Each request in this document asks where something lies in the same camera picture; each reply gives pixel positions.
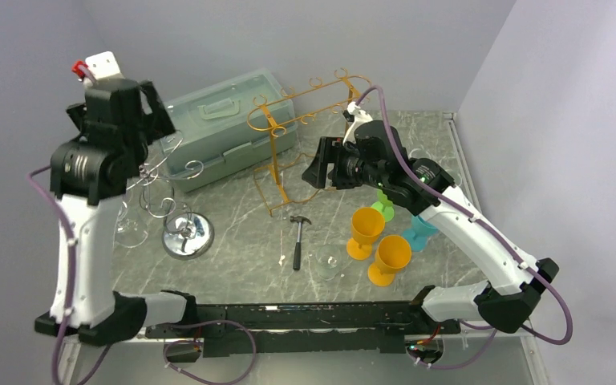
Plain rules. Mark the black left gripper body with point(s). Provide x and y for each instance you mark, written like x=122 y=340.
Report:
x=156 y=123

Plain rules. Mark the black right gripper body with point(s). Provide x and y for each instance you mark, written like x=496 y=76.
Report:
x=350 y=170

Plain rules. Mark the green wine glass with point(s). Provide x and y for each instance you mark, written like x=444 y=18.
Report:
x=384 y=206

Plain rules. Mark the clear wine glass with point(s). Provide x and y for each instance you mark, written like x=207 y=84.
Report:
x=418 y=153
x=455 y=178

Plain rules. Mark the orange wine glass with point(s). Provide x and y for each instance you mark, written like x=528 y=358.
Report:
x=392 y=255
x=367 y=224

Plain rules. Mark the blue wine glass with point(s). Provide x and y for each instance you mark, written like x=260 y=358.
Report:
x=418 y=233

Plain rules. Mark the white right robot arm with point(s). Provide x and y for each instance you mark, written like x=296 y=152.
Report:
x=514 y=281

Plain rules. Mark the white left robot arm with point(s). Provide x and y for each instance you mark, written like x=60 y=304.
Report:
x=87 y=187

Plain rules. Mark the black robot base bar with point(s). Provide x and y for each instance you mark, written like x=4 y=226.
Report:
x=387 y=327

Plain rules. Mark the chrome tree glass rack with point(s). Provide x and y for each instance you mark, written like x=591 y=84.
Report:
x=185 y=233

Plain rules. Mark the clear plastic storage box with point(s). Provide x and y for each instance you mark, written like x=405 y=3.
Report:
x=225 y=128

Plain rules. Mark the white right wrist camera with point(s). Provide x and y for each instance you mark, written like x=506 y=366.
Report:
x=355 y=117

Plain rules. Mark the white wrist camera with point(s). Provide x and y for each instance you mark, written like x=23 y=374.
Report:
x=355 y=117
x=96 y=67

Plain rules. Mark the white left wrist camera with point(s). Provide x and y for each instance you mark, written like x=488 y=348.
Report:
x=96 y=67

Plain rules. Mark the gold wire glass rack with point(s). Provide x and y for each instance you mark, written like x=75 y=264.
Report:
x=313 y=133

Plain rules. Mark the black handled hammer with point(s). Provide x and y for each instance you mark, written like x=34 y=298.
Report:
x=297 y=259

